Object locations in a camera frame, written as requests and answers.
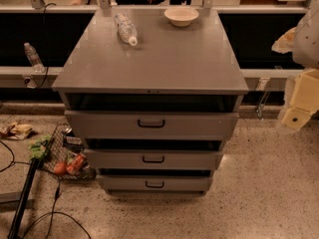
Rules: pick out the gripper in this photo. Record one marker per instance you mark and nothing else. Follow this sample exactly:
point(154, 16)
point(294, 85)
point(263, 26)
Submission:
point(307, 44)

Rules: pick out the grey drawer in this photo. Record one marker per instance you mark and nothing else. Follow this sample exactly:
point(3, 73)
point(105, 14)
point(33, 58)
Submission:
point(145, 183)
point(137, 125)
point(154, 159)

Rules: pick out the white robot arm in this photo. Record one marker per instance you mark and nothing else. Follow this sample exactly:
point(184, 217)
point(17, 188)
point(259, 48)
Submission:
point(305, 52)

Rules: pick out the grey drawer cabinet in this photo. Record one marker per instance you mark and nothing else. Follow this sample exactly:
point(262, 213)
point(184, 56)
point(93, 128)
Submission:
point(170, 70)

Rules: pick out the grey top drawer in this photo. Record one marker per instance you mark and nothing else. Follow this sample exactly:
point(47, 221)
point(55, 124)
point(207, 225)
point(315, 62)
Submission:
point(137, 125)

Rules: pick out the grey bottom drawer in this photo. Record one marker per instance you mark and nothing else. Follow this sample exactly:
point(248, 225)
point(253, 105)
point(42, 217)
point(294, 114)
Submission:
point(145, 183)

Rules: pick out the cream white bowl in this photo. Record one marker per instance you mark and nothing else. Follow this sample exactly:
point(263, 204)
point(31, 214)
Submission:
point(181, 16)

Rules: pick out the clear plastic water bottle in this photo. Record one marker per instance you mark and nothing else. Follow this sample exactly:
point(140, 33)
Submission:
point(126, 29)

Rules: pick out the red snack package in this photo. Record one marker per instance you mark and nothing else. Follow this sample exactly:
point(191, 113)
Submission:
point(75, 165)

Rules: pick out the red tomato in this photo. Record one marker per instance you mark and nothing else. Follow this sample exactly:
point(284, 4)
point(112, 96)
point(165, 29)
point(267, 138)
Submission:
point(60, 168)

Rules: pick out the green leafy toy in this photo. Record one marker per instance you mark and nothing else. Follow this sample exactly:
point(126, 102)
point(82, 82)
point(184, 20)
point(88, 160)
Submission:
point(38, 147)

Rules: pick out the crumpled brown paper bag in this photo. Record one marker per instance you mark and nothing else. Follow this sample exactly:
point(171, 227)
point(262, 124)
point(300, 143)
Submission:
point(16, 131)

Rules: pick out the black metal stand leg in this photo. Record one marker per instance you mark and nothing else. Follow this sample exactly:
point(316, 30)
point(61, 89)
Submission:
point(15, 226)

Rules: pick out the metal clamp bracket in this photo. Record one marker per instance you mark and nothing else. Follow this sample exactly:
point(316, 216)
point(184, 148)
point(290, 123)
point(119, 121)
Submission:
point(261, 87)

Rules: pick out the black wire mesh basket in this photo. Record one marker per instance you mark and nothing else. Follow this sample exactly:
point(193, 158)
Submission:
point(64, 147)

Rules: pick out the upright plastic bottle on rail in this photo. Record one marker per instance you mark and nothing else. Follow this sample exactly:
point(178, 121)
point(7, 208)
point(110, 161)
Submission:
point(34, 58)

